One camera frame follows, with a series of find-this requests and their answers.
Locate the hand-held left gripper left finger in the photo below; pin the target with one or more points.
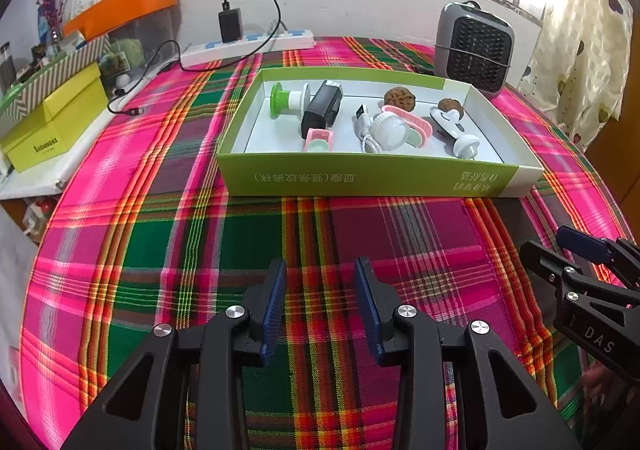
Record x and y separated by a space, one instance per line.
274 300

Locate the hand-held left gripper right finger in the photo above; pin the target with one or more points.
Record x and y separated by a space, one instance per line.
367 302

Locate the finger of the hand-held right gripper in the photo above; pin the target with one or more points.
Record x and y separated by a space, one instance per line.
580 240
545 262

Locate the green white cardboard box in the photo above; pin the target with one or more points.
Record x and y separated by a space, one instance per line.
350 177

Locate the white mushroom-shaped knob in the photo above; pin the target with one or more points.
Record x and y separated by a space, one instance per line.
467 146

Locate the pink mint small case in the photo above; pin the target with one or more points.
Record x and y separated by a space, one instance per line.
317 142

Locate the white egg-shaped gadget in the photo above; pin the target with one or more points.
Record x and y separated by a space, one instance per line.
442 125

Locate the small clear round jar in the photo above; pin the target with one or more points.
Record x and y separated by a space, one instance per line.
390 130

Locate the pink plastic clip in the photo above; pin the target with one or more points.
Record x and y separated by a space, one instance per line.
420 127

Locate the green white spool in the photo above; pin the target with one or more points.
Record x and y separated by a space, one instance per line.
280 100

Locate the brown walnut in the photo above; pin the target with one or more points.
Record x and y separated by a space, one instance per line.
400 99
450 106

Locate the person's right hand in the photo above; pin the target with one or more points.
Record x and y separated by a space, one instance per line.
602 380

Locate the plaid tablecloth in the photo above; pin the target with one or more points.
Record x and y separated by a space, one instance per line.
150 230

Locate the cream dotted curtain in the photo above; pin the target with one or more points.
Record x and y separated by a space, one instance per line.
585 45

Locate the black power bank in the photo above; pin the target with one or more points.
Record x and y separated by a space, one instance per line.
322 107

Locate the grey space heater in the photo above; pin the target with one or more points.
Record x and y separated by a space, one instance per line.
475 55

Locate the white power strip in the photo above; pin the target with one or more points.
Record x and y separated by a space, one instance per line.
225 50

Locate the white side shelf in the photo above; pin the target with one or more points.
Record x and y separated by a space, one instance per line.
35 182

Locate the black charger adapter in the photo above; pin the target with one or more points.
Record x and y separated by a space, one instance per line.
230 26

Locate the yellow-green cardboard box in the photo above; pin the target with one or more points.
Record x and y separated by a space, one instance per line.
55 125

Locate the clear storage box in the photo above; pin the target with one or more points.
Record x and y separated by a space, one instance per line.
150 35

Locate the striped green box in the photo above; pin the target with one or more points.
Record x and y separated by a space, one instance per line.
55 75

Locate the orange tray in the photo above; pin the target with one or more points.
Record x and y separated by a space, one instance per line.
125 5

